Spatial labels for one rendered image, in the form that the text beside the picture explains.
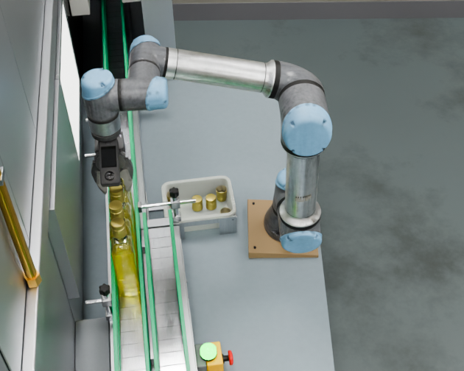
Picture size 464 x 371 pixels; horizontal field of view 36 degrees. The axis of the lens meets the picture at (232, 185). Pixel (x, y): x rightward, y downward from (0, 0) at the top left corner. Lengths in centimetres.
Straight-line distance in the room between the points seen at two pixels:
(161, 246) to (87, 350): 38
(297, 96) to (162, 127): 100
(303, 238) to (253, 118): 79
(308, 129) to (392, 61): 262
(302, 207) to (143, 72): 57
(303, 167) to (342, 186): 168
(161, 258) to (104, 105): 58
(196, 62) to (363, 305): 160
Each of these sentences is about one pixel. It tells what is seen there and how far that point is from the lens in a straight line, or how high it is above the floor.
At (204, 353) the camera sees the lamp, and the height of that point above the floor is 85.
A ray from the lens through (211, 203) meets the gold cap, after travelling 226.
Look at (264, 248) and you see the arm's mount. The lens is 218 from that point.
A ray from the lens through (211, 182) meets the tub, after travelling 230.
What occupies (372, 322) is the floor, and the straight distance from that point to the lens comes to 299.
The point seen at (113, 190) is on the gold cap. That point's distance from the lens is 184.
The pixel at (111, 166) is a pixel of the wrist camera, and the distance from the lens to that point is 171.
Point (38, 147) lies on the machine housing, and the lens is 165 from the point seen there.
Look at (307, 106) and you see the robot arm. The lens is 167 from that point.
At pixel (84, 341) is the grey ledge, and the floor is 88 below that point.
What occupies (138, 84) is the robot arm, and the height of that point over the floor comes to 149.
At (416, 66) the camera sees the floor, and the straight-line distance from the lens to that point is 424.
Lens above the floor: 248
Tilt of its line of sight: 47 degrees down
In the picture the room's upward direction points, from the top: 1 degrees counter-clockwise
